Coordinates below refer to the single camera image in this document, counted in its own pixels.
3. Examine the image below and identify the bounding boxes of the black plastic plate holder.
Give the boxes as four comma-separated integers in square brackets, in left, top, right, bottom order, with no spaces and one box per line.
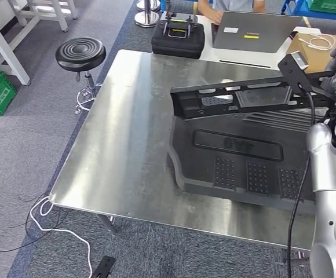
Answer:
[170,70,336,121]

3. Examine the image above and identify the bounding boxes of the stainless steel workbench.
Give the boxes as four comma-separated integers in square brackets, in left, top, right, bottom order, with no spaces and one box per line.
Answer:
[48,49,317,251]

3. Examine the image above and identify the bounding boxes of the large black plastic cover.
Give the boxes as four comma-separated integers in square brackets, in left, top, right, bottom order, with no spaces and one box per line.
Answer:
[166,108,328,215]

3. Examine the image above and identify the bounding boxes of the black carrying case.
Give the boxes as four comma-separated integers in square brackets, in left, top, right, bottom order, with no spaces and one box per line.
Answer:
[151,19,205,60]

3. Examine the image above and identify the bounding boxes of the black remote controller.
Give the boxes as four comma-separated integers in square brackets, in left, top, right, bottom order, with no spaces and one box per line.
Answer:
[159,11,199,39]

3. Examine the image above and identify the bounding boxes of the chrome stanchion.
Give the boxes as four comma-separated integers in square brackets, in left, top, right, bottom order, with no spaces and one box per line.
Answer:
[134,0,160,28]
[136,0,162,13]

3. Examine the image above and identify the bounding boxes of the person's hand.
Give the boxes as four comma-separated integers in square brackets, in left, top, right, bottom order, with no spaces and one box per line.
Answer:
[207,9,224,25]

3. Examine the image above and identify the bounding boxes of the black round stool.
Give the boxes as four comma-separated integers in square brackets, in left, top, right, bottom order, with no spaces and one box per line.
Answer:
[54,36,107,115]

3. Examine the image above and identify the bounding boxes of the person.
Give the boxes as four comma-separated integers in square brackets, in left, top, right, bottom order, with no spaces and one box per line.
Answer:
[197,0,268,24]

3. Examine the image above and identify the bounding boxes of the brown cardboard box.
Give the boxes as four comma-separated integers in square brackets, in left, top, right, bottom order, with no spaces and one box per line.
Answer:
[285,32,336,74]

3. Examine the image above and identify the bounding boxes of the white floor cable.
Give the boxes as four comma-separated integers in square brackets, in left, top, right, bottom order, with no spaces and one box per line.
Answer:
[30,195,93,278]

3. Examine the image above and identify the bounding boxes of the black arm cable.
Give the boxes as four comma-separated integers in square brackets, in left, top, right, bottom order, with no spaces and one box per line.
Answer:
[287,86,316,278]

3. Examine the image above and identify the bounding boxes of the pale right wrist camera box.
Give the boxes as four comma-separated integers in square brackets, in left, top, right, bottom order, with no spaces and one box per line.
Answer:
[277,50,314,96]

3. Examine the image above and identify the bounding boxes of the black floor cable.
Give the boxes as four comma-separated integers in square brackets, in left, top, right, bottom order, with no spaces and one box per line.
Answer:
[0,192,70,254]

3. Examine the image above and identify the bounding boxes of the thin white cable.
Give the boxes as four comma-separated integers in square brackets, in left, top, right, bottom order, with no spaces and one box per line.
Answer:
[297,32,336,52]

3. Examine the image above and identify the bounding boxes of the white table frame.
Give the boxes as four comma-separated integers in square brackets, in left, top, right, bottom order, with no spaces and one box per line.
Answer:
[0,0,79,86]

